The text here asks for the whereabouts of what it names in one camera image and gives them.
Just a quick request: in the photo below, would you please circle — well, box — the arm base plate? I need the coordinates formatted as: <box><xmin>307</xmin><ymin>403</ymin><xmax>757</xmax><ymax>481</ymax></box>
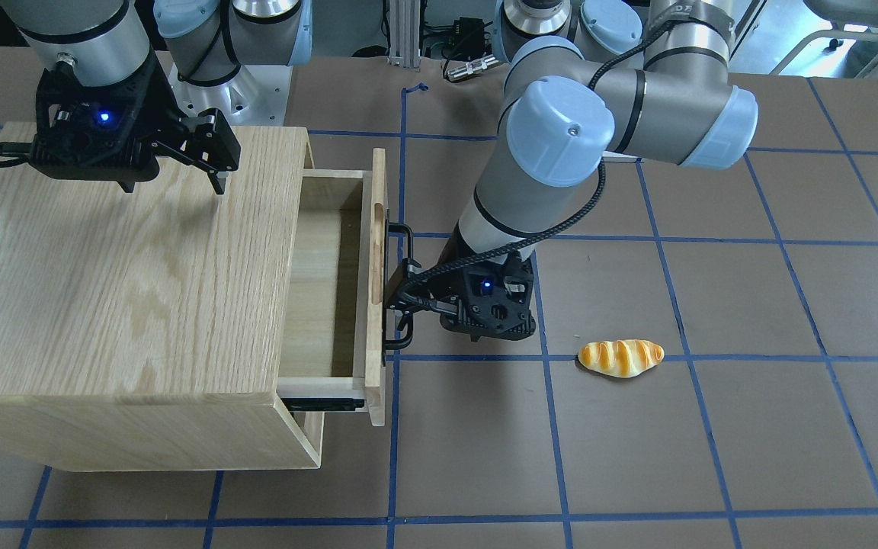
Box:
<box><xmin>168</xmin><ymin>66</ymin><xmax>293</xmax><ymax>127</ymax></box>

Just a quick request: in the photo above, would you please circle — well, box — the black power adapter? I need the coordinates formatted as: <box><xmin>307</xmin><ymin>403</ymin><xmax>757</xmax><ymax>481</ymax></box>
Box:
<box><xmin>449</xmin><ymin>17</ymin><xmax>485</xmax><ymax>60</ymax></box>

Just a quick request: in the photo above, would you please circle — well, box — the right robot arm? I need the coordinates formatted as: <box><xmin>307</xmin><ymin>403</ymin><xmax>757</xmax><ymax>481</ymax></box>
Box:
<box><xmin>0</xmin><ymin>1</ymin><xmax>313</xmax><ymax>195</ymax></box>

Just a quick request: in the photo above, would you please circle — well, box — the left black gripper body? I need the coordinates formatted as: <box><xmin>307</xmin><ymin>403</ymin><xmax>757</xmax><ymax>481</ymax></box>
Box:
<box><xmin>439</xmin><ymin>252</ymin><xmax>537</xmax><ymax>340</ymax></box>

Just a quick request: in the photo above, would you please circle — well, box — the black drawer handle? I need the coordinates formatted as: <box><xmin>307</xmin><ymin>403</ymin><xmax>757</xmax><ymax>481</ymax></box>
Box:
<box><xmin>383</xmin><ymin>221</ymin><xmax>419</xmax><ymax>351</ymax></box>

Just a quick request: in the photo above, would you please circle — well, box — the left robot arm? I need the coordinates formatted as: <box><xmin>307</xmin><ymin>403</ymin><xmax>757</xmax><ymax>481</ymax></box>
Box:
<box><xmin>384</xmin><ymin>1</ymin><xmax>758</xmax><ymax>350</ymax></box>

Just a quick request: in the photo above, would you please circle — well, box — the aluminium frame post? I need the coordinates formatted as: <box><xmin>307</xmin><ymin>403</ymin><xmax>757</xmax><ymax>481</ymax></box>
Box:
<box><xmin>384</xmin><ymin>0</ymin><xmax>424</xmax><ymax>72</ymax></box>

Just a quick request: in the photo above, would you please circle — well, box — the wooden drawer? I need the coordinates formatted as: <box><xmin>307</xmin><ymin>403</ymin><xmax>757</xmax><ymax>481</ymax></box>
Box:
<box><xmin>277</xmin><ymin>149</ymin><xmax>388</xmax><ymax>426</ymax></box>

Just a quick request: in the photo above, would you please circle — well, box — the toy bread loaf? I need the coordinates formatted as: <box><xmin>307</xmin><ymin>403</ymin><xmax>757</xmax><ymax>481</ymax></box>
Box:
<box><xmin>576</xmin><ymin>339</ymin><xmax>665</xmax><ymax>379</ymax></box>

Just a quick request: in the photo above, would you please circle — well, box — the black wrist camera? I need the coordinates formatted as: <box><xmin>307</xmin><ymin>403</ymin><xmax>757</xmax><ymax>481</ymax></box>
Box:
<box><xmin>459</xmin><ymin>259</ymin><xmax>537</xmax><ymax>342</ymax></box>
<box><xmin>27</xmin><ymin>91</ymin><xmax>160</xmax><ymax>192</ymax></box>

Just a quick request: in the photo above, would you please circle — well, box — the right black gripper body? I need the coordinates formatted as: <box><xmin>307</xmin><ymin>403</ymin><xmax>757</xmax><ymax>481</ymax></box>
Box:
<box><xmin>28</xmin><ymin>51</ymin><xmax>181</xmax><ymax>192</ymax></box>

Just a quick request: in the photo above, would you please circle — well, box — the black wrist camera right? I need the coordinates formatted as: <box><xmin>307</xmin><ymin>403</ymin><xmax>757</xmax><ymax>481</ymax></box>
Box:
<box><xmin>27</xmin><ymin>91</ymin><xmax>160</xmax><ymax>192</ymax></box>

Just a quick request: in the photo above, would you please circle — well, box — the wooden drawer cabinet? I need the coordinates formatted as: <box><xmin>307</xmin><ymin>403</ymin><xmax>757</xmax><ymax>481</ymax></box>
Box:
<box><xmin>0</xmin><ymin>127</ymin><xmax>322</xmax><ymax>471</ymax></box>

